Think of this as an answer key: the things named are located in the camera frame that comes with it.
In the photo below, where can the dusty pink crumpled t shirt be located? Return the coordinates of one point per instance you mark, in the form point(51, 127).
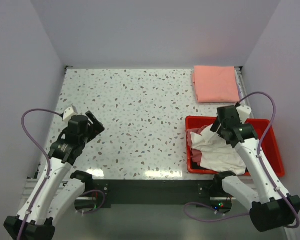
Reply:
point(196, 155)

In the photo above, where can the folded salmon pink t shirt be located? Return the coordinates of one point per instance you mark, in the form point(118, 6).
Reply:
point(215, 84)

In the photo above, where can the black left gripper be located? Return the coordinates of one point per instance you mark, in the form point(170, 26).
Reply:
point(95, 128)

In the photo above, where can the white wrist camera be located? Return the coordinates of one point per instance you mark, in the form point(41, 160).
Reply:
point(68, 113)
point(244, 112)

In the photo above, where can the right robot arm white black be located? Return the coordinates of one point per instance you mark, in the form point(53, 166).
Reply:
point(271, 205)

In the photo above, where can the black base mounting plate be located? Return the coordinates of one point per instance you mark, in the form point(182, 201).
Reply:
point(154, 192)

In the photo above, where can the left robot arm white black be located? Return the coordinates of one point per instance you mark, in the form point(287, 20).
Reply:
point(38, 217)

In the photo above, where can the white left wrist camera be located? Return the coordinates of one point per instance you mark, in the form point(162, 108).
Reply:
point(68, 113)

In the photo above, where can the white printed t shirt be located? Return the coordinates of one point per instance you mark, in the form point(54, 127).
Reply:
point(216, 154)

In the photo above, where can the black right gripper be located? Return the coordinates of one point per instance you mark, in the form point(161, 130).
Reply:
point(215, 126)

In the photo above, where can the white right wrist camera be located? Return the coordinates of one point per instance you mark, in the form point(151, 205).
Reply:
point(244, 112)

